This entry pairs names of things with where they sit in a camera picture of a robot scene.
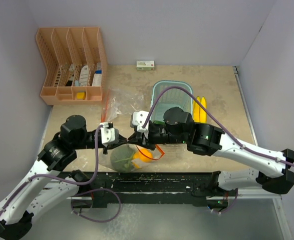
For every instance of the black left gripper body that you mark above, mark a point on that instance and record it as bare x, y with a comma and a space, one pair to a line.
104, 149

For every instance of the white blue box in organizer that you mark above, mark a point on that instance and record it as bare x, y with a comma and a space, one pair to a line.
97, 78

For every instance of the green cucumber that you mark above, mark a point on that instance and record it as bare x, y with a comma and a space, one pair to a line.
158, 122

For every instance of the clear zip bag orange zipper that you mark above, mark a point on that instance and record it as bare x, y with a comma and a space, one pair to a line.
104, 159

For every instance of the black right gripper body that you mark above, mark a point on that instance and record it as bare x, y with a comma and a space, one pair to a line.
159, 134

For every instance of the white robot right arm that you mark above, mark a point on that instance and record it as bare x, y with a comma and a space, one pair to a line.
266, 168

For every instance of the yellow block in organizer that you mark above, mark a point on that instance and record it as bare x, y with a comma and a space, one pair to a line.
80, 95

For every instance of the small green white box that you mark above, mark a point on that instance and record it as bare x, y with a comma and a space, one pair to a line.
145, 65

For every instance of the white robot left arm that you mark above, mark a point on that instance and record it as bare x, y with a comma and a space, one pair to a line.
42, 188

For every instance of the light blue plastic basket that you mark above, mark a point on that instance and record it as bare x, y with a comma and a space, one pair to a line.
170, 99

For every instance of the orange fruit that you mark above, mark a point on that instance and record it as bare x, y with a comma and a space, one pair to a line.
141, 157

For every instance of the pink plastic file organizer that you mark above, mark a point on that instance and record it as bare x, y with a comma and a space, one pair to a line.
65, 50

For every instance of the yellow banana bunch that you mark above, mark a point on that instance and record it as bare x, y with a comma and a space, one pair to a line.
199, 114

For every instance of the white bottle in organizer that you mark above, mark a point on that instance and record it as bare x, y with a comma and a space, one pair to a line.
84, 76

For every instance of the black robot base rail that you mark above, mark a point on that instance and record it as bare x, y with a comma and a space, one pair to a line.
191, 188

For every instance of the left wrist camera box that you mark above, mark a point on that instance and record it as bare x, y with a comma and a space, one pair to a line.
107, 130

